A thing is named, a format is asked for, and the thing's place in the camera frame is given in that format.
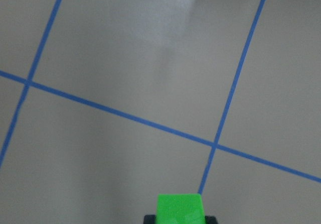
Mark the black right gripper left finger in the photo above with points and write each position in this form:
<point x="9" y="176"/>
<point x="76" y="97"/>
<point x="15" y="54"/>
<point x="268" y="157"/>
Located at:
<point x="149" y="219"/>

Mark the green toy block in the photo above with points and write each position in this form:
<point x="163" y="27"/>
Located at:
<point x="180" y="208"/>

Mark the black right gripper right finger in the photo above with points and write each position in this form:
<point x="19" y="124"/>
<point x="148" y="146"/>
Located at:
<point x="210" y="219"/>

